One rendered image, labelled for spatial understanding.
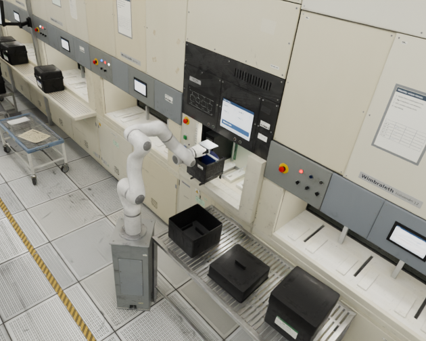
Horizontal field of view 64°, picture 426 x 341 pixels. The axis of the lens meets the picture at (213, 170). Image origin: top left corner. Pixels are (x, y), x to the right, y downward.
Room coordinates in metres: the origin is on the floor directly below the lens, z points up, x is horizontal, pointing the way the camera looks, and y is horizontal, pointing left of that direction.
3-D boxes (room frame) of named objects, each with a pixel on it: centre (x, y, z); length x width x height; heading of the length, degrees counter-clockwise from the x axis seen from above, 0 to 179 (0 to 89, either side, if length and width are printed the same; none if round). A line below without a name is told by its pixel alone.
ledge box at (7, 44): (4.88, 3.05, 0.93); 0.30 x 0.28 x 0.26; 50
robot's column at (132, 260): (1.80, 0.53, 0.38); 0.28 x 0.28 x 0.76; 2
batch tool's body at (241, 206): (2.54, -0.31, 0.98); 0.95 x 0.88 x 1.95; 137
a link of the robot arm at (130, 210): (1.82, 0.55, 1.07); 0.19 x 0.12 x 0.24; 46
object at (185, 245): (1.79, 0.08, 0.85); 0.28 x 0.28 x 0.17; 47
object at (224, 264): (1.50, -0.24, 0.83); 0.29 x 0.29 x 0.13; 50
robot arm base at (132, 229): (1.80, 0.53, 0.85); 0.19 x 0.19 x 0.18
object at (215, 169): (2.28, 0.06, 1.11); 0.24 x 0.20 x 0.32; 47
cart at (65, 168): (3.57, 2.24, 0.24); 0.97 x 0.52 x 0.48; 50
